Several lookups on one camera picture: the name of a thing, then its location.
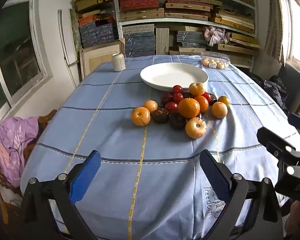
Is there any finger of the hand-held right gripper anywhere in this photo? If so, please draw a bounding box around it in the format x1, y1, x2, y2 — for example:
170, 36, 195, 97
256, 127, 300, 171
287, 112, 300, 140

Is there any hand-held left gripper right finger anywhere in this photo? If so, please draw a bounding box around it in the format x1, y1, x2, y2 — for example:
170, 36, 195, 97
199, 149, 283, 240

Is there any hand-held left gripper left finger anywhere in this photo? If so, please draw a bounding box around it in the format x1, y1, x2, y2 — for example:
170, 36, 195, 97
21, 150, 102, 240

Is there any large orange mandarin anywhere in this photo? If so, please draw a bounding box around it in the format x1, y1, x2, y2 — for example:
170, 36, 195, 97
178, 98, 200, 119

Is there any small orange mandarin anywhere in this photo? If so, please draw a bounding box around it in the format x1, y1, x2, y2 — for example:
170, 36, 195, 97
194, 95, 209, 113

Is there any dark red plum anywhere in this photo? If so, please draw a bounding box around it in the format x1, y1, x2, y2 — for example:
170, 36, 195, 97
161, 92, 174, 105

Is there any small yellow pepino melon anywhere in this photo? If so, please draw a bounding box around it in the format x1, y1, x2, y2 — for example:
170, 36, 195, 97
143, 100, 158, 113

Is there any white oval plate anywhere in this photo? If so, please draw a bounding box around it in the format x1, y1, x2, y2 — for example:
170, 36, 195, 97
140, 63, 209, 92

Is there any dark jacket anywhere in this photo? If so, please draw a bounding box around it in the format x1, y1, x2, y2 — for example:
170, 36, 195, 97
250, 74, 290, 113

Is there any dark grey chair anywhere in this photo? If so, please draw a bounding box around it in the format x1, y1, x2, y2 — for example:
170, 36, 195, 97
277, 64, 300, 110

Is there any blue checked tablecloth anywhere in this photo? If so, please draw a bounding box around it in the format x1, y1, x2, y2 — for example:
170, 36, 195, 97
20, 54, 300, 240

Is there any wooden chair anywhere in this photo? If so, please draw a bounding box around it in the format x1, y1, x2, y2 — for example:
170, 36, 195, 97
0, 109, 57, 224

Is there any purple plastic bag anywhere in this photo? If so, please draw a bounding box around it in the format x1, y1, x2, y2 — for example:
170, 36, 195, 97
0, 117, 40, 188

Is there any clear plastic clamshell box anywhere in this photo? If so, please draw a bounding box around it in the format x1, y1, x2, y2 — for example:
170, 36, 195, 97
199, 51, 231, 70

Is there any beige patterned curtain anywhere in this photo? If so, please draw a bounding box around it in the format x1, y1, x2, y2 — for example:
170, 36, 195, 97
265, 0, 292, 60

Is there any white drink can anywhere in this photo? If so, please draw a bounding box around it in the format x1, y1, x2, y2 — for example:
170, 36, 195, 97
112, 53, 126, 72

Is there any cardboard box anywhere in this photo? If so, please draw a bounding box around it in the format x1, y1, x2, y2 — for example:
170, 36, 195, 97
79, 39, 125, 80

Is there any pink cloth bundle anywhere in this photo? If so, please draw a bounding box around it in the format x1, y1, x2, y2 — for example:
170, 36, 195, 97
203, 26, 231, 47

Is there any white framed window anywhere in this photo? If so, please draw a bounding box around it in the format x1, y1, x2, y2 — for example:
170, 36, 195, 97
0, 0, 53, 120

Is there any green patterned panel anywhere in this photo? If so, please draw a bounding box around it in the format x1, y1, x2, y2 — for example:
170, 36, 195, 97
69, 8, 83, 53

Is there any white metal shelf rack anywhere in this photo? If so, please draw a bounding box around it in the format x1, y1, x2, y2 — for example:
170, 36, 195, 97
112, 0, 262, 70

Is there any shelf of stacked boxes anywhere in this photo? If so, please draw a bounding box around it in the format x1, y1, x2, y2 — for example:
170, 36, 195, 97
72, 0, 262, 55

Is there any white wall conduit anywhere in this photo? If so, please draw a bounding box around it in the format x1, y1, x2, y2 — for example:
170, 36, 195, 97
58, 9, 78, 85

